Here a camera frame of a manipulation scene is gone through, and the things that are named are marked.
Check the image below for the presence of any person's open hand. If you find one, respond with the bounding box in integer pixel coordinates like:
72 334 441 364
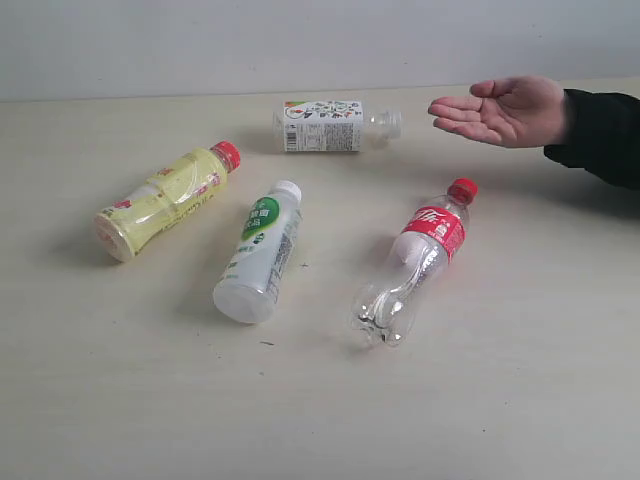
428 76 569 149

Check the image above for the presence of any clear bottle floral white label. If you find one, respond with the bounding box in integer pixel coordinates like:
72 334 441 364
273 100 403 153

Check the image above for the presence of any clear cola bottle red label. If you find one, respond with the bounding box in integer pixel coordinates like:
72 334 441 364
350 178 478 346

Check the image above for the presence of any white bottle green label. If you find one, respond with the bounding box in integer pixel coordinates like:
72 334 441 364
212 180 302 324

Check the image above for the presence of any yellow bottle red cap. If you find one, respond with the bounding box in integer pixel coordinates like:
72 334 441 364
94 141 241 262

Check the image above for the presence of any black sleeved forearm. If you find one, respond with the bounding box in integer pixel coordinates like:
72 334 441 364
543 89 639 191

